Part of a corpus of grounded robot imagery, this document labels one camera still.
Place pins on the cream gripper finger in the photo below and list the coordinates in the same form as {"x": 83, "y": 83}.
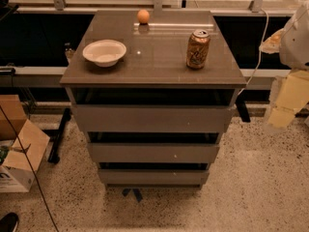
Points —
{"x": 272, "y": 43}
{"x": 288, "y": 95}

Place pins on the grey top drawer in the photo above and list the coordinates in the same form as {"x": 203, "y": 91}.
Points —
{"x": 111, "y": 118}

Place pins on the grey drawer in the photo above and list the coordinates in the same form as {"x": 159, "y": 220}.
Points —
{"x": 153, "y": 177}
{"x": 111, "y": 118}
{"x": 153, "y": 152}

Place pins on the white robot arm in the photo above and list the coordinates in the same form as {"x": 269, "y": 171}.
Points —
{"x": 294, "y": 47}

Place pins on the grey drawer cabinet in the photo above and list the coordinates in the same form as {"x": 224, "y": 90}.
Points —
{"x": 154, "y": 73}

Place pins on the grey middle drawer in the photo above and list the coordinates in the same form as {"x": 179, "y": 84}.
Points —
{"x": 153, "y": 152}

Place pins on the grey bottom drawer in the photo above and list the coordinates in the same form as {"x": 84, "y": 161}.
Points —
{"x": 153, "y": 177}

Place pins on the open cardboard box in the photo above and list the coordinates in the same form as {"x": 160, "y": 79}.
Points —
{"x": 17, "y": 172}

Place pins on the black table leg right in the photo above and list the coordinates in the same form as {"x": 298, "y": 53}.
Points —
{"x": 242, "y": 110}

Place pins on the black table leg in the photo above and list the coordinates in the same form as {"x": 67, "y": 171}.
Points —
{"x": 242, "y": 110}
{"x": 53, "y": 156}

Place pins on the golden soda can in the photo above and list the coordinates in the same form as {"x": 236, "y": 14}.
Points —
{"x": 197, "y": 49}

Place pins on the orange ball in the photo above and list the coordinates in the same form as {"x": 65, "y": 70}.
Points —
{"x": 143, "y": 16}

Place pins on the white bowl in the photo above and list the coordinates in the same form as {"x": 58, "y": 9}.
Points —
{"x": 104, "y": 53}

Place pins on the black table leg left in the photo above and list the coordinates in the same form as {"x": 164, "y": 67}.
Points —
{"x": 53, "y": 156}

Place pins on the brown cardboard box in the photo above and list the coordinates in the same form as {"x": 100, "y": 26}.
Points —
{"x": 12, "y": 116}

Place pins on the black shoe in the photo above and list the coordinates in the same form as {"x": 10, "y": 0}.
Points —
{"x": 9, "y": 222}

